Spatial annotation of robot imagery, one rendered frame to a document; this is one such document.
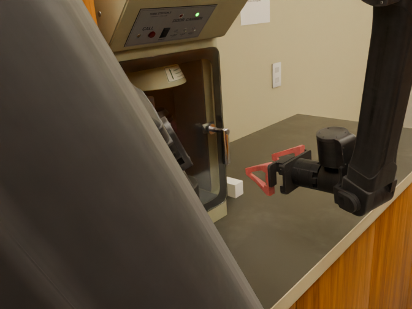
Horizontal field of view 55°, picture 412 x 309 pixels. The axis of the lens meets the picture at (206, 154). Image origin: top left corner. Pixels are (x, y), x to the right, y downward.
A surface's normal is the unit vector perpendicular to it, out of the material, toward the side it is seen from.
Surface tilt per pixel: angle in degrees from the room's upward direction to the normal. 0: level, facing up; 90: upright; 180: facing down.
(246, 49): 90
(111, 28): 90
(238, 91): 90
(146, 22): 135
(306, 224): 0
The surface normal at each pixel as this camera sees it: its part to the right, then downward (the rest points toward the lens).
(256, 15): 0.73, 0.18
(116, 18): -0.68, 0.29
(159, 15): 0.57, 0.79
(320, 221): -0.07, -0.94
